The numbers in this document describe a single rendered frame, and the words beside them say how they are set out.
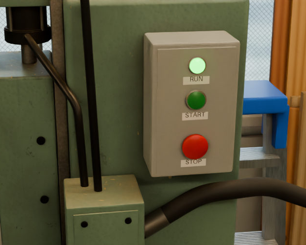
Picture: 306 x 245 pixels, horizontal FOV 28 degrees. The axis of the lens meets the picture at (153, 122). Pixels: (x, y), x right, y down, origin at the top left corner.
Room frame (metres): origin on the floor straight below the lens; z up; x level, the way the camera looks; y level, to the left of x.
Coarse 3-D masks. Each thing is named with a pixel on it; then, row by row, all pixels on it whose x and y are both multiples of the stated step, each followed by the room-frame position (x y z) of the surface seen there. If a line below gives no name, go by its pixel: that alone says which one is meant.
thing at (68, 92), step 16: (80, 0) 0.66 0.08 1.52; (32, 48) 0.74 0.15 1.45; (48, 64) 0.71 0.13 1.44; (80, 112) 0.66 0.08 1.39; (96, 112) 0.65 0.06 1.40; (80, 128) 0.66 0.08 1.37; (96, 128) 0.65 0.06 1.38; (80, 144) 0.66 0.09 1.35; (96, 144) 0.65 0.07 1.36; (80, 160) 0.66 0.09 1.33; (96, 160) 0.65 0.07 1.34; (80, 176) 0.66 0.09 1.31; (96, 176) 0.65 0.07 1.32
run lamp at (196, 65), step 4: (196, 56) 0.65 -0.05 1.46; (192, 60) 0.65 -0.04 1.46; (196, 60) 0.64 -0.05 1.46; (200, 60) 0.64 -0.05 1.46; (204, 60) 0.65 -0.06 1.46; (188, 64) 0.65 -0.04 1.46; (192, 64) 0.64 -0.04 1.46; (196, 64) 0.64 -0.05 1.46; (200, 64) 0.64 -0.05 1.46; (204, 64) 0.65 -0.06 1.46; (188, 68) 0.65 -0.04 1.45; (192, 68) 0.64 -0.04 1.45; (196, 68) 0.64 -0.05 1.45; (200, 68) 0.64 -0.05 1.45; (204, 68) 0.65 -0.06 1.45; (192, 72) 0.65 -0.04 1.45; (196, 72) 0.64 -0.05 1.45; (200, 72) 0.65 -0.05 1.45
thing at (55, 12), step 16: (64, 48) 0.72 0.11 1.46; (64, 64) 0.72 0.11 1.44; (64, 80) 0.72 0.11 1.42; (64, 96) 0.72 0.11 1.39; (64, 112) 0.72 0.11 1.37; (64, 128) 0.72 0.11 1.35; (64, 144) 0.72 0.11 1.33; (64, 160) 0.72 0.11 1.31; (64, 176) 0.72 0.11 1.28; (64, 208) 0.72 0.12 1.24; (64, 224) 0.72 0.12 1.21; (64, 240) 0.72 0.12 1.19
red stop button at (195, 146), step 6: (186, 138) 0.64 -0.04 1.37; (192, 138) 0.64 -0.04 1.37; (198, 138) 0.64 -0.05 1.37; (204, 138) 0.64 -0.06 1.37; (186, 144) 0.64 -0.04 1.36; (192, 144) 0.64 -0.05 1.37; (198, 144) 0.64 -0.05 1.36; (204, 144) 0.64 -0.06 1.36; (186, 150) 0.64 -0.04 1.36; (192, 150) 0.64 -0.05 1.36; (198, 150) 0.64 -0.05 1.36; (204, 150) 0.64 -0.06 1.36; (186, 156) 0.64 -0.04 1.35; (192, 156) 0.64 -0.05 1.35; (198, 156) 0.64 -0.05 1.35
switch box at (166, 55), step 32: (192, 32) 0.70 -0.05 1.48; (224, 32) 0.70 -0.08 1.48; (160, 64) 0.64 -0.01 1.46; (224, 64) 0.65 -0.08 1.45; (160, 96) 0.64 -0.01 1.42; (224, 96) 0.66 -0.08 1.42; (160, 128) 0.64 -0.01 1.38; (192, 128) 0.65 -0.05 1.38; (224, 128) 0.66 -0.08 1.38; (160, 160) 0.64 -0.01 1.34; (224, 160) 0.66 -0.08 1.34
